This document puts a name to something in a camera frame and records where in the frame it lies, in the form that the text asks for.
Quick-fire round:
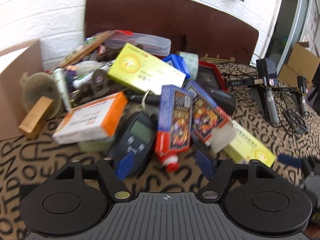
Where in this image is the clear plastic container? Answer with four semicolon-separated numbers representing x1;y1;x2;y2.
104;30;171;56

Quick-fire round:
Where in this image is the open cardboard box background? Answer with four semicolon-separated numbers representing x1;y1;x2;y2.
278;42;319;89

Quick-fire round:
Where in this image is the blue plastic object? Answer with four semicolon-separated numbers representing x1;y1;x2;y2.
162;54;190;80

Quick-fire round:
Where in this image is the brown cardboard box white inside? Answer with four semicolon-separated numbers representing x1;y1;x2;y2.
1;39;43;140

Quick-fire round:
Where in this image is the gold small box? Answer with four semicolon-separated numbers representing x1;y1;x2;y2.
18;96;54;139

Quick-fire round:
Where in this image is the blue red card box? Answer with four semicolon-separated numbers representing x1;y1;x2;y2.
185;81;237;154
155;85;193;162

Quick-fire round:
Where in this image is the olive plastic funnel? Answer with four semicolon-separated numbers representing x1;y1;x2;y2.
19;72;62;119

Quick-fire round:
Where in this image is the red white bottle cap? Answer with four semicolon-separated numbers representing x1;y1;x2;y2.
161;154;180;172

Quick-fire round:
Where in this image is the chopsticks packet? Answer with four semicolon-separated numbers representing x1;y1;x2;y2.
57;30;116;68

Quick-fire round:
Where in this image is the brown hair claw clip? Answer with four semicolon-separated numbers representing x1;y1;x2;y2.
71;69;117;107

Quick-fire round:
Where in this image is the black digital scale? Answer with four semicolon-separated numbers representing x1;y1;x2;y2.
107;92;156;177

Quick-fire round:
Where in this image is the black pouch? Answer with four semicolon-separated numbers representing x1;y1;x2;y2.
204;87;236;116

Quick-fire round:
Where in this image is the red framed dark box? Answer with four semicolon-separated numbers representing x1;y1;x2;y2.
196;60;228;92

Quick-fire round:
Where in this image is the orange white medicine box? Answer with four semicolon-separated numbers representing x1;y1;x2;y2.
52;92;128;145

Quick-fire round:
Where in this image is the open blue red card box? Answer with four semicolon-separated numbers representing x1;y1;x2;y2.
185;81;237;154

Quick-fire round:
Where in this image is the dark brown wooden board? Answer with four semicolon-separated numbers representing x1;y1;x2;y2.
84;0;259;63

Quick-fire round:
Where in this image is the yellow green medicine box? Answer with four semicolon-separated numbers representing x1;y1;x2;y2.
107;43;185;95
223;121;276;167

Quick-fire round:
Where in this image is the pale green small box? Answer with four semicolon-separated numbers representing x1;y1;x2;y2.
78;136;115;152

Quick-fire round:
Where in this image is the letter patterned tablecloth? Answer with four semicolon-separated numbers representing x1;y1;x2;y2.
0;62;320;240

